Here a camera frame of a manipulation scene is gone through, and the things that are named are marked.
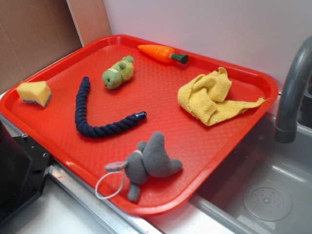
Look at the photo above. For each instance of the grey faucet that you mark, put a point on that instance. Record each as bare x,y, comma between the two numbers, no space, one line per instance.
295,105

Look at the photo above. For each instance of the grey sink basin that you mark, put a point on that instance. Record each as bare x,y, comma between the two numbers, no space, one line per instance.
263,186

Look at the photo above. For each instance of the grey plush rabbit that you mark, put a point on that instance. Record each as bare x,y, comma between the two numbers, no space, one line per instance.
149,159

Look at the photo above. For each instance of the yellow sponge with grey pad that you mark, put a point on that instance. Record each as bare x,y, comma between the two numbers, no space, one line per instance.
35,92

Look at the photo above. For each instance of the green plush toy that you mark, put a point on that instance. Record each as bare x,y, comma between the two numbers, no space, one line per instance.
119,73

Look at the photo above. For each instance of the yellow cloth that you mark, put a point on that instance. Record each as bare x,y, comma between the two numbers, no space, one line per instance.
204,97

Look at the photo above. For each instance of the dark blue rope toy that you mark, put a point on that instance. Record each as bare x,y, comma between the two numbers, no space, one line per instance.
107,130

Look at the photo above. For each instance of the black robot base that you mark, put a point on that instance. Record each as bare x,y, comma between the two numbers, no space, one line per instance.
24,165

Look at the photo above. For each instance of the brown cardboard panel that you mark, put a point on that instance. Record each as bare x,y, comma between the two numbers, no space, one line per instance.
37,33

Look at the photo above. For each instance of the red plastic tray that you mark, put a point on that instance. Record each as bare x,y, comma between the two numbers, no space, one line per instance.
153,88

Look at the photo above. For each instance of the orange toy carrot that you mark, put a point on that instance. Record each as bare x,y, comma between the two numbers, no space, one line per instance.
163,53

